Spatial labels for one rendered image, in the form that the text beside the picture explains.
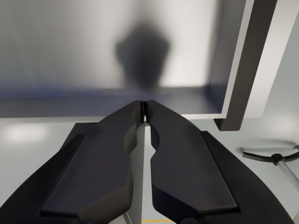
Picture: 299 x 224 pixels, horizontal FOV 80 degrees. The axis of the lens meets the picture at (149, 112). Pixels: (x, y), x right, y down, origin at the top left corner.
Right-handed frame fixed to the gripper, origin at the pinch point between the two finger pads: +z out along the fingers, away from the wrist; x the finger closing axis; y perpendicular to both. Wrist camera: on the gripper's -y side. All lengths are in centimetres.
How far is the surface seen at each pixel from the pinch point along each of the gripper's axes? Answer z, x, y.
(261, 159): 80, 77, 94
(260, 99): 3.6, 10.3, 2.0
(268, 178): 91, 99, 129
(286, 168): 70, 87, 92
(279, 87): 91, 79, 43
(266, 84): 3.7, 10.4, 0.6
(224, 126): 1.6, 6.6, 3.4
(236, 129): 1.6, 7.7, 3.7
